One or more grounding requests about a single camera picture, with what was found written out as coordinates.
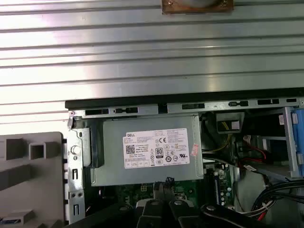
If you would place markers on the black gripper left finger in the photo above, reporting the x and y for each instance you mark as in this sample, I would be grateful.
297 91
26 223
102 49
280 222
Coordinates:
154 213

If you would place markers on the green motherboard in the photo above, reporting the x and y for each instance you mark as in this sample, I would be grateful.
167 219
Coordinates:
187 190

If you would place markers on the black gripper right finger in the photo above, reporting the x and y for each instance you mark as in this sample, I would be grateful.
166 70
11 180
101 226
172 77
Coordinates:
177 213

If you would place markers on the black open PC case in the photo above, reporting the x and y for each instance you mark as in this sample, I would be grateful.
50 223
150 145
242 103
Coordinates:
114 103

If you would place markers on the metal drive cage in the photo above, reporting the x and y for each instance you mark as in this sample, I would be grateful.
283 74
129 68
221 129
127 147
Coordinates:
287 142

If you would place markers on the RAM stick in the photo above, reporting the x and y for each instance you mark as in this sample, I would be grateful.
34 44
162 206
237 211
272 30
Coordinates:
216 190

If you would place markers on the grey parts rack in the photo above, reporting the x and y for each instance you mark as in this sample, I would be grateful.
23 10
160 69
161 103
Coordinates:
23 190

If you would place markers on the grey power supply unit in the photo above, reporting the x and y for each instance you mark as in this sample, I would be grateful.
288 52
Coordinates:
114 154

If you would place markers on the blue plastic drive bracket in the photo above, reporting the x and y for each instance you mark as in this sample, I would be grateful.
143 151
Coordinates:
295 142

